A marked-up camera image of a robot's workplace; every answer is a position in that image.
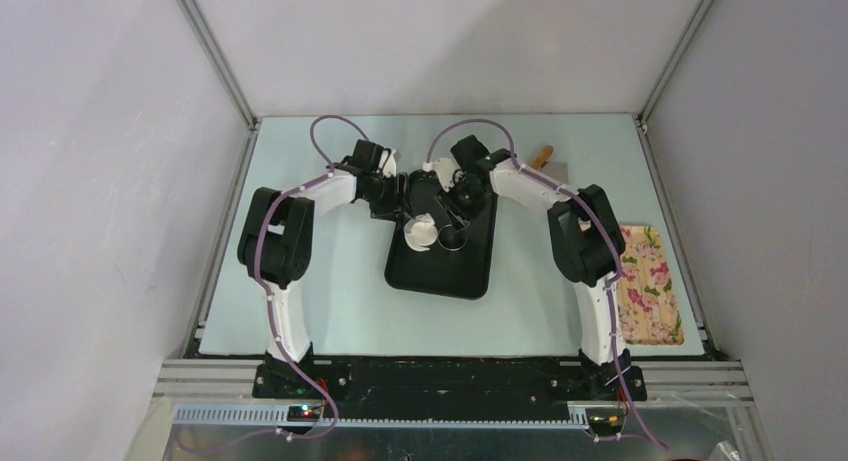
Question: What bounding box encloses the wooden dough roller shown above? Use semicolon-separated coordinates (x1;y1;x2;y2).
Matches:
529;145;555;170

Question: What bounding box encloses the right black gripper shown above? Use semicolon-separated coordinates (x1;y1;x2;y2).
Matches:
434;177;488;233

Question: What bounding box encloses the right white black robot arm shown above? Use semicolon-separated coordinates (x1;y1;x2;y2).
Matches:
426;136;625;399

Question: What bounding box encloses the aluminium frame with cable duct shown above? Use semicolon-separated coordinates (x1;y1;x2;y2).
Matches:
154;355;772;460

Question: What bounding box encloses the purple cable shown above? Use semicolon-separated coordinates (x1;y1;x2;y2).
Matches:
254;115;369;443
425;118;669;449

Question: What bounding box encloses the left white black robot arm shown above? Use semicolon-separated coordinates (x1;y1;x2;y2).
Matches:
237;140;407;398

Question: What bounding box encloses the metal spatula with red handle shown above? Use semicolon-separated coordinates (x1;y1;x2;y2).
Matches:
542;162;569;183

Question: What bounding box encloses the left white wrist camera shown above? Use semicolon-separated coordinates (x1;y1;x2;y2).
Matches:
378;148;399;178

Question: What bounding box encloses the white dough ball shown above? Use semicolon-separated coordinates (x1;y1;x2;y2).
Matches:
403;213;439;252

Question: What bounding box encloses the floral cloth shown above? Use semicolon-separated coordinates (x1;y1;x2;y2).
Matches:
617;224;685;346

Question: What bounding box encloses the black baking tray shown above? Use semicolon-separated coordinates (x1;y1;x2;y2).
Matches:
384;170;498;300

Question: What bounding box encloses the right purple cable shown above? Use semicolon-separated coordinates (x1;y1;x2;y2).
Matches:
425;118;669;449

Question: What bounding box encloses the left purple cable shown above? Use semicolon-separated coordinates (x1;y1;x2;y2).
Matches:
254;115;369;443

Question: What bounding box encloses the small round metal cup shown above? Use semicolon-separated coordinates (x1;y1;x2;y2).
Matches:
437;225;467;252

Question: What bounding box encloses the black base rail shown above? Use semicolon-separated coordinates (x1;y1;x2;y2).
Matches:
252;353;647;422

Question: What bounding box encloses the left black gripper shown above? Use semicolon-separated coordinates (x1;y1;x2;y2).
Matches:
361;172;415;222

